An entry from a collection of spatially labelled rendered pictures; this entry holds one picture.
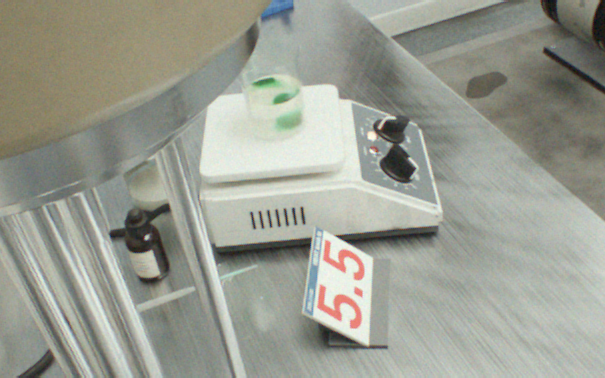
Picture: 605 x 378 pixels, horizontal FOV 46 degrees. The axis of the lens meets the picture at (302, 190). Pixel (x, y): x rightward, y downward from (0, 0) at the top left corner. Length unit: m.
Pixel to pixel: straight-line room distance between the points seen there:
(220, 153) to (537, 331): 0.29
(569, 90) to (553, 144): 0.19
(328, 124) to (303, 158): 0.05
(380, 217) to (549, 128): 0.85
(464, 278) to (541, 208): 0.11
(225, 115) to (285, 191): 0.10
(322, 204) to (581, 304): 0.22
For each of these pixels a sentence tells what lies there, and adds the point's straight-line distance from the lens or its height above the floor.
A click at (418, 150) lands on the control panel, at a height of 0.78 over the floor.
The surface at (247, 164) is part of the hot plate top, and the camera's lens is 0.58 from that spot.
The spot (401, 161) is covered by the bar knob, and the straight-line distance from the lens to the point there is 0.61.
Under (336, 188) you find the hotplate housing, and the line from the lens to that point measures 0.58.
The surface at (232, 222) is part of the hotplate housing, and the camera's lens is 0.60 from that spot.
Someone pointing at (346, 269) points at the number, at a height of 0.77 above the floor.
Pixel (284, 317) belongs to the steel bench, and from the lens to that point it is 0.58.
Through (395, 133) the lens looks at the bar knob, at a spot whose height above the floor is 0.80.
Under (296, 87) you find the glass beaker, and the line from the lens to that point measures 0.58.
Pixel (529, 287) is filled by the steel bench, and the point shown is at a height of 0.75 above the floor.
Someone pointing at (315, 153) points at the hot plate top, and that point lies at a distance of 0.58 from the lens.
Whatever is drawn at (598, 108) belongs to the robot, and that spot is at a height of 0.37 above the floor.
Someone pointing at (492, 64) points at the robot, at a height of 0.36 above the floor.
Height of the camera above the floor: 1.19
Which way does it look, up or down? 40 degrees down
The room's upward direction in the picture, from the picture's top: 8 degrees counter-clockwise
